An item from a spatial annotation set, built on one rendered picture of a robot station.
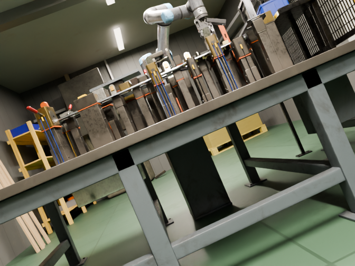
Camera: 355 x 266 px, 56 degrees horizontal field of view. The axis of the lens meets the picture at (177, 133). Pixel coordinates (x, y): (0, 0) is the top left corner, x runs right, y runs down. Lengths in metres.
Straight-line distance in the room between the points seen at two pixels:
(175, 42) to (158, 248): 7.70
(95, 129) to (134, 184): 0.63
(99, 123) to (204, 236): 0.87
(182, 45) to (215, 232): 7.64
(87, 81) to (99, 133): 5.41
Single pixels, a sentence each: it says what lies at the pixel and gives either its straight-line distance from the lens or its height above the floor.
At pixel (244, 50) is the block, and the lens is 1.87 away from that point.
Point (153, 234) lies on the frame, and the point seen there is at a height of 0.30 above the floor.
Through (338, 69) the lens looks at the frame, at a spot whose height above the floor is 0.61.
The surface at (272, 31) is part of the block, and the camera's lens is 1.99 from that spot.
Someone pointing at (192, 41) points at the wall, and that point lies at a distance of 8.86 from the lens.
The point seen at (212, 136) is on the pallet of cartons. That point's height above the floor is 0.38.
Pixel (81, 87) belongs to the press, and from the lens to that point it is 7.30.
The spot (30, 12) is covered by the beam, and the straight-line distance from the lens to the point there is 5.25.
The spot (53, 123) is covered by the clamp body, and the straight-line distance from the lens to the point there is 1.94.
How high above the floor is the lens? 0.61
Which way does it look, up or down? 1 degrees up
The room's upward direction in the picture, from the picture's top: 23 degrees counter-clockwise
